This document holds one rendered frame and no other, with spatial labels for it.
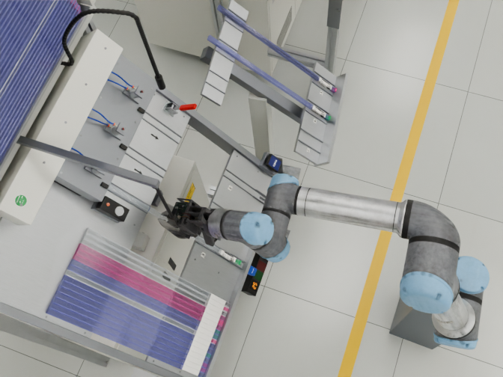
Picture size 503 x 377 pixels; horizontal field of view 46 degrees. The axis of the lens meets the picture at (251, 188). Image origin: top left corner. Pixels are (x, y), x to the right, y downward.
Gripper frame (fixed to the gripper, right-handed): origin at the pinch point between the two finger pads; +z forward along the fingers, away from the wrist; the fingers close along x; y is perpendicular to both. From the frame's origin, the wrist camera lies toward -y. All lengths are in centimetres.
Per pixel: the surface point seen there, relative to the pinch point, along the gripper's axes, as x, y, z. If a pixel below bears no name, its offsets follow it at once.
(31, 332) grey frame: 40, -3, 37
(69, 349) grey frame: 40, -31, 51
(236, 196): -17.7, -19.6, -3.3
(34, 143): 3.6, 44.2, -0.4
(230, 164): -25.4, -13.5, -2.0
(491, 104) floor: -128, -129, -33
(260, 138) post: -51, -40, 14
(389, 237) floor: -49, -115, -9
